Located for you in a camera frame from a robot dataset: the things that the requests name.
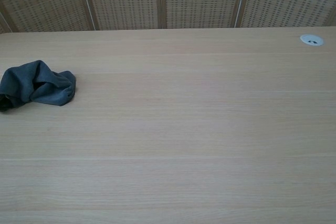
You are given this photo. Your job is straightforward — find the dark grey microfibre cloth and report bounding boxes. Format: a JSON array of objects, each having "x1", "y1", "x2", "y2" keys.
[{"x1": 0, "y1": 60, "x2": 78, "y2": 113}]

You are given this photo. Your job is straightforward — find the white round cable grommet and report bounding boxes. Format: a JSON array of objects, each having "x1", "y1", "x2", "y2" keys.
[{"x1": 300, "y1": 34, "x2": 324, "y2": 47}]

